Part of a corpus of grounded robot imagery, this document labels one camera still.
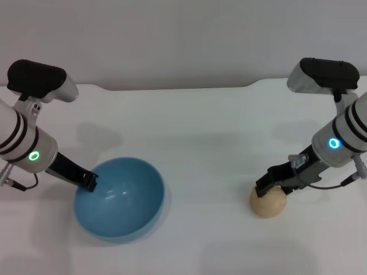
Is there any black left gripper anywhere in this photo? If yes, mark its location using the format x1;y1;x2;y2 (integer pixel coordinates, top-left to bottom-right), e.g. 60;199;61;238
45;152;99;193

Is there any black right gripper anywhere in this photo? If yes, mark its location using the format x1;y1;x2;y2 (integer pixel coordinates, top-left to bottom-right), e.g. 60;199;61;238
255;146;329;198

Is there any beige egg yolk pastry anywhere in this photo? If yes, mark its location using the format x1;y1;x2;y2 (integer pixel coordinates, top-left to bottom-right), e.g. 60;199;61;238
249;184;288;219

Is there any blue ceramic bowl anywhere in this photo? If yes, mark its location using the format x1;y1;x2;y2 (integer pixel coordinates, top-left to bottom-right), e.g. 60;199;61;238
73;156;169;245

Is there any right gripper cable with plug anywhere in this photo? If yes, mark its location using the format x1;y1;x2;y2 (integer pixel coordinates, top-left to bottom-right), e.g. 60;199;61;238
288;154;367;190

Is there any gripper cable with plug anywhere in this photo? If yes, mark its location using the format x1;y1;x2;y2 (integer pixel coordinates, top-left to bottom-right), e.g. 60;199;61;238
288;154;367;190
0;164;40;192

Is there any left gripper cable with plug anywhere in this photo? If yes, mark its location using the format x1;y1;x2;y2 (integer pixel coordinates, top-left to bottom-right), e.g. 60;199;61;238
0;164;40;192

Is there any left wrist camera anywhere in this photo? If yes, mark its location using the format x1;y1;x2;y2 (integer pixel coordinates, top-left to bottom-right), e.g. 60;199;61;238
7;59;79;104

